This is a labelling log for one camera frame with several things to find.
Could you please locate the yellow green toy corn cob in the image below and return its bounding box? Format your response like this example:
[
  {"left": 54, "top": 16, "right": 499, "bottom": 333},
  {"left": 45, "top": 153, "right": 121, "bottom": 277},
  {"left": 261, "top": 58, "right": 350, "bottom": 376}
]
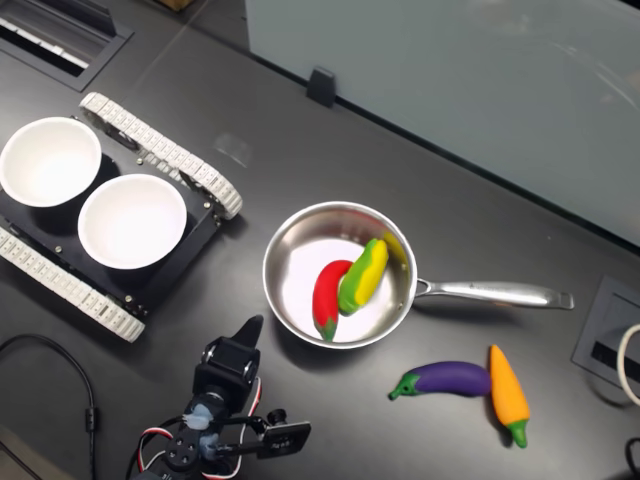
[{"left": 337, "top": 238, "right": 390, "bottom": 316}]

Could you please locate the purple toy aubergine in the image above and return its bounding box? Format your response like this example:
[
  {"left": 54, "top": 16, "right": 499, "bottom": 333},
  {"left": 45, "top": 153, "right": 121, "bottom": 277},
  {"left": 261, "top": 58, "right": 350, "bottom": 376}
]
[{"left": 388, "top": 360, "right": 494, "bottom": 401}]

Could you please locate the clear tape piece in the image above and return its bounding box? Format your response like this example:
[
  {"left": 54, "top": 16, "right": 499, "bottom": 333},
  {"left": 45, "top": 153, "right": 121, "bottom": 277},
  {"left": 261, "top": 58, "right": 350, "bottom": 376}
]
[{"left": 212, "top": 132, "right": 254, "bottom": 169}]

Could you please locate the pale grey putty lump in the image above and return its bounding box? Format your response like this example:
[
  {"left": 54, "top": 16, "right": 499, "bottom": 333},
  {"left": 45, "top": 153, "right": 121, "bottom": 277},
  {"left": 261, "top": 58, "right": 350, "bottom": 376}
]
[{"left": 182, "top": 403, "right": 224, "bottom": 459}]

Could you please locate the black table cable box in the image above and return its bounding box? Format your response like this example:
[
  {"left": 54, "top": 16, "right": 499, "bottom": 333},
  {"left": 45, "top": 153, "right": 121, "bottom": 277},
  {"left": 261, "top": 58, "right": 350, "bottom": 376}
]
[
  {"left": 0, "top": 0, "right": 136, "bottom": 94},
  {"left": 571, "top": 273, "right": 640, "bottom": 389}
]

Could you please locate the black partition clip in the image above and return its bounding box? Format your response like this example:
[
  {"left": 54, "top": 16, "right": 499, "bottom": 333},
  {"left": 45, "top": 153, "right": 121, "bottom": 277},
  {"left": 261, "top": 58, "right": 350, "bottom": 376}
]
[{"left": 305, "top": 66, "right": 337, "bottom": 109}]

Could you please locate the black vehicle with white tracks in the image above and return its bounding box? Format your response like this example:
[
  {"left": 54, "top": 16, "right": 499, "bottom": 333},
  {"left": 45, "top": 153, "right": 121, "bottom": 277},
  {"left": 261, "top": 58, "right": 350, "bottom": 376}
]
[{"left": 0, "top": 91, "right": 244, "bottom": 344}]

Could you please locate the steel pan with long handle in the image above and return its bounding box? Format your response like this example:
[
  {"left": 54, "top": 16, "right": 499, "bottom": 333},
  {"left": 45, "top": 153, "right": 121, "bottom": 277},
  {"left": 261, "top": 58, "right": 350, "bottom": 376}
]
[{"left": 262, "top": 200, "right": 576, "bottom": 351}]

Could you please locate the orange toy carrot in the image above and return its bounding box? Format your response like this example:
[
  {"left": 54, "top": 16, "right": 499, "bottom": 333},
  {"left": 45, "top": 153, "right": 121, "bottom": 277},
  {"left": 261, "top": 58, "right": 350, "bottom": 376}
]
[{"left": 488, "top": 343, "right": 531, "bottom": 450}]

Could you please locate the white bowl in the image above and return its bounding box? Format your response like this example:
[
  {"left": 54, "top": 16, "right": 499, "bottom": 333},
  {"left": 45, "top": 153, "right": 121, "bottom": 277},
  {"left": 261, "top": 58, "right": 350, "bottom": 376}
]
[
  {"left": 77, "top": 173, "right": 189, "bottom": 271},
  {"left": 0, "top": 116, "right": 104, "bottom": 209}
]

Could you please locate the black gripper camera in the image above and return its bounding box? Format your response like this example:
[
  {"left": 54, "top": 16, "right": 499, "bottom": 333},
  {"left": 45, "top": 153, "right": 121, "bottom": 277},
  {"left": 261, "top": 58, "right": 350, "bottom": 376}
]
[{"left": 219, "top": 408, "right": 312, "bottom": 460}]

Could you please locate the white looped cable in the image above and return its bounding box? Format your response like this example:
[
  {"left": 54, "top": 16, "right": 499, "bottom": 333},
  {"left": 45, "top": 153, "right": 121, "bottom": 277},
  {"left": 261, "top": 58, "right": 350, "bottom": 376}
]
[{"left": 616, "top": 323, "right": 640, "bottom": 407}]

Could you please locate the frosted glass partition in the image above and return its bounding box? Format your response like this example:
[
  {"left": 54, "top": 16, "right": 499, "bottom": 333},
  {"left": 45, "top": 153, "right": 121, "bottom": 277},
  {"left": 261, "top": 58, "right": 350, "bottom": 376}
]
[{"left": 244, "top": 0, "right": 640, "bottom": 249}]

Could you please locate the red toy chilli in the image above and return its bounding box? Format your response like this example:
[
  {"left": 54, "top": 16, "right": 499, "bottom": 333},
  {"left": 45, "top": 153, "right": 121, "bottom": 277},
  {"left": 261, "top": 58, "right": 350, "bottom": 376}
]
[{"left": 312, "top": 259, "right": 355, "bottom": 344}]

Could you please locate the long black cable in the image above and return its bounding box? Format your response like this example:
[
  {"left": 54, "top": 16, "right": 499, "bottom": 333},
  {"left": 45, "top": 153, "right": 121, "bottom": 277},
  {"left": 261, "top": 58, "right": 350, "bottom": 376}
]
[{"left": 0, "top": 333, "right": 100, "bottom": 480}]

